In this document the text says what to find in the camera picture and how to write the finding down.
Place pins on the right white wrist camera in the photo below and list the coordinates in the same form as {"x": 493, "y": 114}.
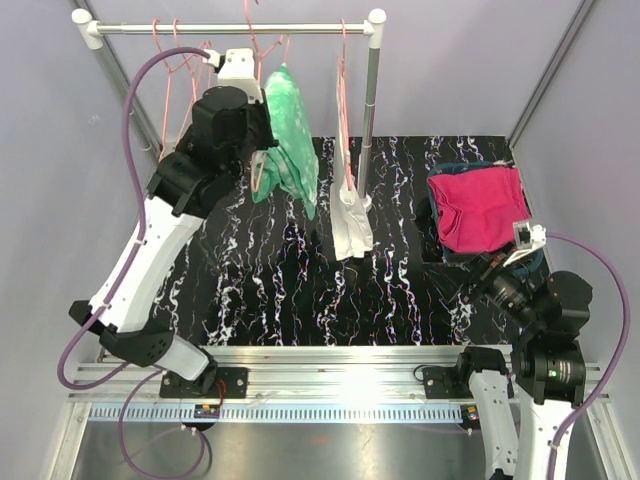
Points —
{"x": 529, "y": 238}

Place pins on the black marble pattern mat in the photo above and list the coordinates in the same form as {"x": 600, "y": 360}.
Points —
{"x": 265, "y": 274}

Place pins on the silver clothes rack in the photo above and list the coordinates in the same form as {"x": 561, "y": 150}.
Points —
{"x": 93, "y": 33}

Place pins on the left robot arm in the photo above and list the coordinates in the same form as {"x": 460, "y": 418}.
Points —
{"x": 228, "y": 126}

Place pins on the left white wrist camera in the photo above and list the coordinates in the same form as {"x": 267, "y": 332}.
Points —
{"x": 236, "y": 68}

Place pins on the white camisole top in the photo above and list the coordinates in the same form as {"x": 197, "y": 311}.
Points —
{"x": 351, "y": 229}

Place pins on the green white tie-dye trousers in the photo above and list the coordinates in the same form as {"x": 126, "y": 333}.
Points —
{"x": 292, "y": 165}

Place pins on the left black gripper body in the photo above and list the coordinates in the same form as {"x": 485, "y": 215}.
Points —
{"x": 259, "y": 135}

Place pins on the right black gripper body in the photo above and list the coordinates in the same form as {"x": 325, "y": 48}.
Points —
{"x": 490, "y": 275}

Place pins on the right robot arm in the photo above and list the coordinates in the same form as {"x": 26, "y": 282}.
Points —
{"x": 528, "y": 403}

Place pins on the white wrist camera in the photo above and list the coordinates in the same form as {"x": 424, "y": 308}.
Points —
{"x": 236, "y": 68}
{"x": 529, "y": 238}

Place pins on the aluminium mounting rail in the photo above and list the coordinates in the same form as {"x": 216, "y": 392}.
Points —
{"x": 280, "y": 385}

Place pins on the magenta trousers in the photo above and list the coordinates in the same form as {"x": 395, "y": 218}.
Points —
{"x": 480, "y": 210}

